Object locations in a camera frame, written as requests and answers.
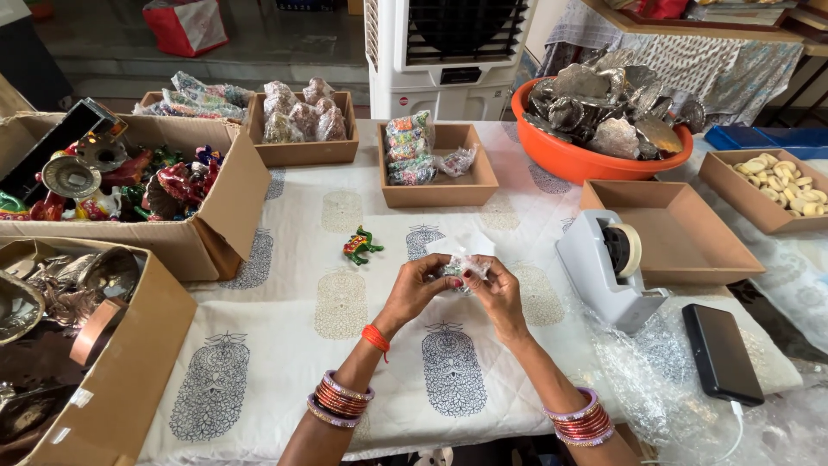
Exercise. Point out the person's left hand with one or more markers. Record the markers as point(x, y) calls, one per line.
point(411, 291)

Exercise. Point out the person's right hand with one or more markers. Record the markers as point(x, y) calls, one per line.
point(501, 298)

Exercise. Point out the bubble-wrapped small figurine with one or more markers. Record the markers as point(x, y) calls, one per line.
point(460, 266)

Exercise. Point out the orange thread wristband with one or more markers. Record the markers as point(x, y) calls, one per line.
point(375, 338)

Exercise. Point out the clear plastic sheet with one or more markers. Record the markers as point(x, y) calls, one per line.
point(462, 244)

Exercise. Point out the green painted frog figurine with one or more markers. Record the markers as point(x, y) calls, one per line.
point(359, 246)

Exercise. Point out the white tape dispenser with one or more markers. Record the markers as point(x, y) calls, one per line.
point(592, 278)

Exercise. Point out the brown tray with colourful packets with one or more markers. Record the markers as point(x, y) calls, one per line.
point(466, 187)

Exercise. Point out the white printed tablecloth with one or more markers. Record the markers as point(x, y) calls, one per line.
point(291, 323)

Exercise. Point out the red and purple bangles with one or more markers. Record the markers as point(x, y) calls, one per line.
point(339, 398)
point(582, 420)

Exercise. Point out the clear tape roll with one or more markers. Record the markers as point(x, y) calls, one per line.
point(629, 249)

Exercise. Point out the group of wrapped colourful figurines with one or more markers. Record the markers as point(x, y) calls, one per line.
point(411, 152)

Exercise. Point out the orange plastic basin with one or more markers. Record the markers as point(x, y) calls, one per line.
point(569, 162)

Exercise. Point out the brown tray with brownish packets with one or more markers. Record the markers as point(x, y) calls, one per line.
point(304, 154)

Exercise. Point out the empty brown tray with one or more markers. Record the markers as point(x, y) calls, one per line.
point(673, 239)

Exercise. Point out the large bubble wrap sheet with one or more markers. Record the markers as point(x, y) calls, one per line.
point(666, 414)

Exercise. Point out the cardboard box of painted figurines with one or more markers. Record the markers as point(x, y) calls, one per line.
point(220, 213)

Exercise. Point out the group of wrapped brownish figurines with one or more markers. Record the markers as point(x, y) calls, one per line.
point(301, 116)

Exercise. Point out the white air cooler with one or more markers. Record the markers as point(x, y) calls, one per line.
point(446, 77)

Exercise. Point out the heap of silver metal pieces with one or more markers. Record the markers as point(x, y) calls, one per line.
point(601, 103)

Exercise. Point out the black power bank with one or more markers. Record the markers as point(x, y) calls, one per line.
point(721, 354)

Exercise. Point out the brown tray with cream pieces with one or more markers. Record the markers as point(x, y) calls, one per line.
point(731, 194)

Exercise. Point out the heap of painted figurines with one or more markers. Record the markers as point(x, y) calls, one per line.
point(162, 184)

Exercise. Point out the cardboard box of metal ware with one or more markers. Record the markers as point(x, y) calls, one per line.
point(142, 362)

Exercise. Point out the heap of flat colourful packets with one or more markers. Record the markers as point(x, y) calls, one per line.
point(200, 100)

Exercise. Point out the blue plastic tray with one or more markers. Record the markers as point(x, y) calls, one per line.
point(763, 139)

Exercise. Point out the heap of cream-coloured pieces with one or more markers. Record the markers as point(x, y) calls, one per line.
point(786, 184)

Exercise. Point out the table with printed cloth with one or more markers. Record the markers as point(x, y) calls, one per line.
point(711, 58)

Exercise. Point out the brown tray with flat packets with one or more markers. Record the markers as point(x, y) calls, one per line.
point(150, 98)

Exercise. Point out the heap of silver metal ware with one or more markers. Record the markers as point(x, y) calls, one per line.
point(64, 291)

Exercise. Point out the red and white bag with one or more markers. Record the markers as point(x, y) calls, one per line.
point(187, 26)

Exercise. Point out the long black box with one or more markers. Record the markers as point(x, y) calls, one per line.
point(55, 145)

